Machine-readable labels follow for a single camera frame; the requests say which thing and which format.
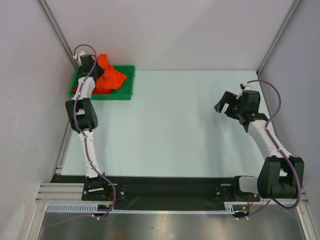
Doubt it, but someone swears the orange t shirt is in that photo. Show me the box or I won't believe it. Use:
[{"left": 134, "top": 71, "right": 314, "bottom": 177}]
[{"left": 95, "top": 53, "right": 127, "bottom": 90}]

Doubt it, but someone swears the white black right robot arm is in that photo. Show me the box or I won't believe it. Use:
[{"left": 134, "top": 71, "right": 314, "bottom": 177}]
[{"left": 214, "top": 90, "right": 305, "bottom": 201}]

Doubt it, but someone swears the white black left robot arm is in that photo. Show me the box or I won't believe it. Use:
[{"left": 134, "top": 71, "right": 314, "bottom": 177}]
[{"left": 65, "top": 51, "right": 112, "bottom": 202}]

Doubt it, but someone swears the red t shirt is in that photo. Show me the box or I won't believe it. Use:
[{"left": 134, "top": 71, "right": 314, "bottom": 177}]
[{"left": 71, "top": 85, "right": 113, "bottom": 95}]

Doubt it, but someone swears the green plastic tray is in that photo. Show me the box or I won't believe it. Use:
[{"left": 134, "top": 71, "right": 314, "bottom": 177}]
[{"left": 68, "top": 64, "right": 136, "bottom": 101}]

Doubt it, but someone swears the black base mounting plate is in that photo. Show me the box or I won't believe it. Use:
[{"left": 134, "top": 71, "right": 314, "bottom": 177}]
[{"left": 51, "top": 175, "right": 261, "bottom": 208}]

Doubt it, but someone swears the left aluminium corner post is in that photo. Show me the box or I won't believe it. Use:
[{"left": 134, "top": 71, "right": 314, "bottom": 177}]
[{"left": 36, "top": 0, "right": 78, "bottom": 70}]

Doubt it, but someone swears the aluminium corner post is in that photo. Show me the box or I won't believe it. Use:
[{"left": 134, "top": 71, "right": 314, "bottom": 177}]
[
  {"left": 36, "top": 0, "right": 78, "bottom": 70},
  {"left": 256, "top": 0, "right": 304, "bottom": 78}
]

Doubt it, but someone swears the grey slotted cable duct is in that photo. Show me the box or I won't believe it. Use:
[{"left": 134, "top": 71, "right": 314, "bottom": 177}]
[{"left": 45, "top": 202, "right": 248, "bottom": 215}]

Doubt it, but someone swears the right aluminium corner post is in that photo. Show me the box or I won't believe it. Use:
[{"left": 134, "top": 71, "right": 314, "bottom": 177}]
[{"left": 256, "top": 0, "right": 304, "bottom": 78}]

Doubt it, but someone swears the aluminium front frame rail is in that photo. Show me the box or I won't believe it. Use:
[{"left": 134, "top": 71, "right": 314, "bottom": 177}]
[{"left": 35, "top": 183, "right": 309, "bottom": 205}]

